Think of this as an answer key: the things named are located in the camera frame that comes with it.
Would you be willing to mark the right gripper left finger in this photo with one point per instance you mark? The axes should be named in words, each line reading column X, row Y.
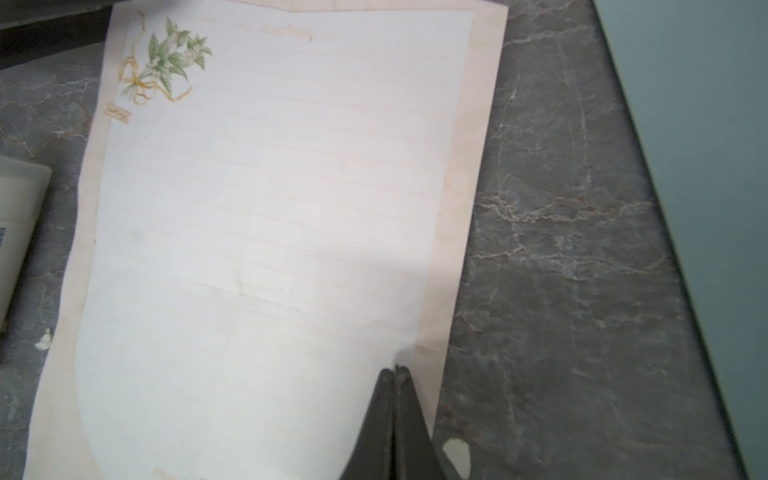
column 372, row 457

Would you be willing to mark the white glue stick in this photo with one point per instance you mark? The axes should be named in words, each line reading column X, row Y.
column 23, row 189

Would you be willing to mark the white floral letter paper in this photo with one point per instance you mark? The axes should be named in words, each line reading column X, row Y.
column 273, row 206

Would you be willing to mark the light green envelope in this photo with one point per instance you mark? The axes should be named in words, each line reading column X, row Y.
column 694, row 76

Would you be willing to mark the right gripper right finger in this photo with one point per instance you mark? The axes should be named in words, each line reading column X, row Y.
column 414, row 454

